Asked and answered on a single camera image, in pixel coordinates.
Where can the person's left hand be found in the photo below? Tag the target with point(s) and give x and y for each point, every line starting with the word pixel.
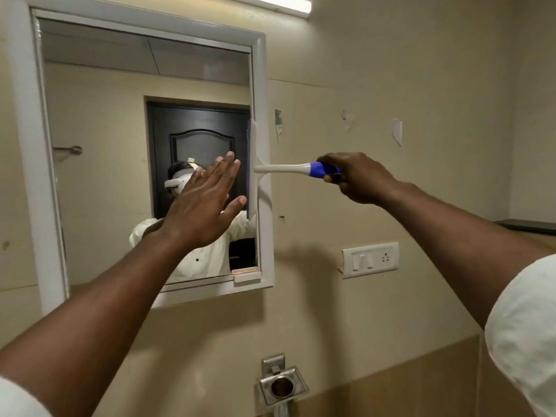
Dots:
pixel 197 212

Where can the person's right hand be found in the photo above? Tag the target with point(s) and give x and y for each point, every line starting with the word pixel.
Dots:
pixel 365 178

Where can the person's left middle finger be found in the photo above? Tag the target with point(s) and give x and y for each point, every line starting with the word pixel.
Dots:
pixel 219 169

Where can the person's left thumb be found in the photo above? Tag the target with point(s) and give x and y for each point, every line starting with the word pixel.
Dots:
pixel 235 205

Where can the person's right thumb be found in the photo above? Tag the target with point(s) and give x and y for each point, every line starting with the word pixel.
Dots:
pixel 332 158

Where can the white and blue squeegee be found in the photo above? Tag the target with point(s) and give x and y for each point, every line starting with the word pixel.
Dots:
pixel 282 169

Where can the person's left forearm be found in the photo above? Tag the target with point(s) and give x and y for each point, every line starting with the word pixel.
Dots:
pixel 95 317

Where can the person's right forearm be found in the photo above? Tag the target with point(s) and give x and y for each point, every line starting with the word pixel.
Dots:
pixel 456 238

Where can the torn tape scrap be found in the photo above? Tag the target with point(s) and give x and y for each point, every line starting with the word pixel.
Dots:
pixel 278 121
pixel 346 119
pixel 397 132

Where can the white electrical switchboard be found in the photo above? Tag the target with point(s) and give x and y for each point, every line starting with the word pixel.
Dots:
pixel 370 259

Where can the white framed mirror cabinet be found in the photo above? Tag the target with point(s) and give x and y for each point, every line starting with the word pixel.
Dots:
pixel 108 125

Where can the white tube light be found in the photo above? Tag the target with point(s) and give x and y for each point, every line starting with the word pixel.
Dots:
pixel 282 0

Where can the black shelf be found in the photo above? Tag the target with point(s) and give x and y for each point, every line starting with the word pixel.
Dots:
pixel 527 226

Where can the white shirt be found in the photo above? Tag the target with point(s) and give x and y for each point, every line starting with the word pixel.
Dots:
pixel 527 334

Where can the steel wall holder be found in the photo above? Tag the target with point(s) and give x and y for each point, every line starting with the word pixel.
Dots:
pixel 282 386

